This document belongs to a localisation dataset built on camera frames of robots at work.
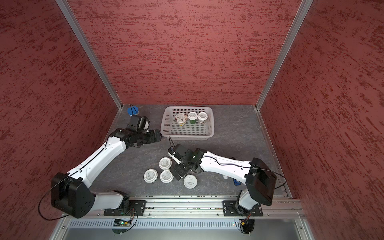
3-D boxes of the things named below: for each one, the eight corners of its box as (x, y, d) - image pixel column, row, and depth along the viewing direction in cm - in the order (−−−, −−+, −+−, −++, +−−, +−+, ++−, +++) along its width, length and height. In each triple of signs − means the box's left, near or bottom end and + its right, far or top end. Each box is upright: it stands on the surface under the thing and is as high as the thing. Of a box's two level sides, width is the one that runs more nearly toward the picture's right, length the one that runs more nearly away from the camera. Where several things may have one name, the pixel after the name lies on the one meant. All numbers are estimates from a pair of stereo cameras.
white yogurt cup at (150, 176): (145, 185, 83) (142, 181, 77) (148, 173, 87) (145, 169, 82) (157, 185, 83) (155, 181, 77) (159, 173, 87) (157, 169, 82)
